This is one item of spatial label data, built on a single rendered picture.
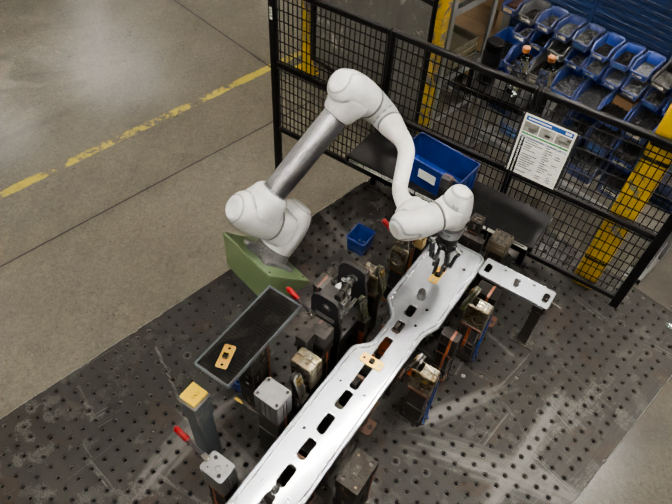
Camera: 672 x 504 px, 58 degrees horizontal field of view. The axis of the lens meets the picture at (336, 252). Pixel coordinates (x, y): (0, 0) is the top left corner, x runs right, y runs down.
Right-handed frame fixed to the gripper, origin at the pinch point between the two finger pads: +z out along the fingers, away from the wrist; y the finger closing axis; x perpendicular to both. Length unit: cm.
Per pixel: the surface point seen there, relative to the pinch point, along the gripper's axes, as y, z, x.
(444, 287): 5.1, 4.6, -3.3
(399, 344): 4.2, 4.6, -34.9
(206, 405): -30, -6, -95
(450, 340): 17.9, 5.8, -21.9
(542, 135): 9, -33, 55
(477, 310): 20.5, 0.7, -8.1
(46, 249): -220, 106, -46
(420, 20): -105, 14, 175
